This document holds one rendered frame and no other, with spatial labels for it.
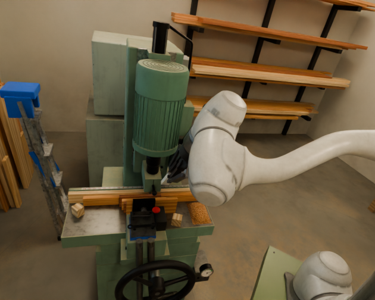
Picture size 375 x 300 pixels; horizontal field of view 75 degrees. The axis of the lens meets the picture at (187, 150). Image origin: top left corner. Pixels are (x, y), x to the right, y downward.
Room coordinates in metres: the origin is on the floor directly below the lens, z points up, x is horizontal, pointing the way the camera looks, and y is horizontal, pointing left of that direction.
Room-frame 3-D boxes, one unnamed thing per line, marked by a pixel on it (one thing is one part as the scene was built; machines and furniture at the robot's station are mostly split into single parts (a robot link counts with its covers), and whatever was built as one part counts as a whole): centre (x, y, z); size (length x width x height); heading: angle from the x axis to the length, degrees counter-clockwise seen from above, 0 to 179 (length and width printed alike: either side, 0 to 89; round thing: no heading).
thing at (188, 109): (1.07, 0.05, 1.23); 0.09 x 0.08 x 0.15; 19
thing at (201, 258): (0.77, -0.17, 0.58); 0.12 x 0.08 x 0.08; 19
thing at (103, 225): (0.70, 0.13, 0.87); 0.61 x 0.30 x 0.06; 109
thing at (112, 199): (0.83, 0.09, 0.92); 0.62 x 0.02 x 0.04; 109
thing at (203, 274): (0.70, -0.19, 0.65); 0.06 x 0.04 x 0.08; 109
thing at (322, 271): (0.62, -0.62, 0.86); 0.18 x 0.16 x 0.22; 178
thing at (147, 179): (0.84, 0.13, 1.03); 0.14 x 0.07 x 0.09; 19
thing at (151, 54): (0.95, 0.17, 1.54); 0.08 x 0.08 x 0.17; 19
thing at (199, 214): (0.80, -0.10, 0.91); 0.12 x 0.09 x 0.03; 19
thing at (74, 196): (0.82, 0.17, 0.92); 0.60 x 0.02 x 0.05; 109
